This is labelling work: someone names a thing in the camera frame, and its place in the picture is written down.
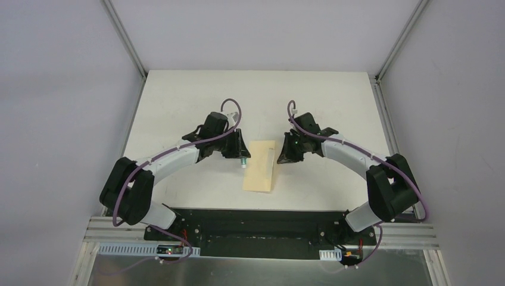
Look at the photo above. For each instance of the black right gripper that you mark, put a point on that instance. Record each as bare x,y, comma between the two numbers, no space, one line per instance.
287,155

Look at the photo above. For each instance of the white cable duct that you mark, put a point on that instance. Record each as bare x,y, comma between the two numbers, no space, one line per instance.
330,255
137,249

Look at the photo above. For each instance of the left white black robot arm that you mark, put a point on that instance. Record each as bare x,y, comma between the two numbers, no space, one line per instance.
129,187

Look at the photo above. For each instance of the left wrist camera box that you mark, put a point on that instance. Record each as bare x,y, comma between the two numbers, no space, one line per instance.
233,118

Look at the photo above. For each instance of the right white cable duct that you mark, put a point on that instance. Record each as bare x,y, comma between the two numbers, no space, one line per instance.
330,255

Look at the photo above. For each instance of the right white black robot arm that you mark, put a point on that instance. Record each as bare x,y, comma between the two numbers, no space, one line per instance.
391,187

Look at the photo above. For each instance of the cream paper envelope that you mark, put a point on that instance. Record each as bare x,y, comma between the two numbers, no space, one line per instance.
258,176

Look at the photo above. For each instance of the left white cable duct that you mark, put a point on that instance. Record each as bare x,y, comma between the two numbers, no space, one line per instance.
137,249

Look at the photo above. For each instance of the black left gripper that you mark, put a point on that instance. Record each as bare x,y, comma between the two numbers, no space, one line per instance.
230,143

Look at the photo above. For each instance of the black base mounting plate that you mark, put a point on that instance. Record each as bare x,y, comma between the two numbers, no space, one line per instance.
267,234

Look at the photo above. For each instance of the green white glue stick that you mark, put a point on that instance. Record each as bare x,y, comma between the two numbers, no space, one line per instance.
244,162

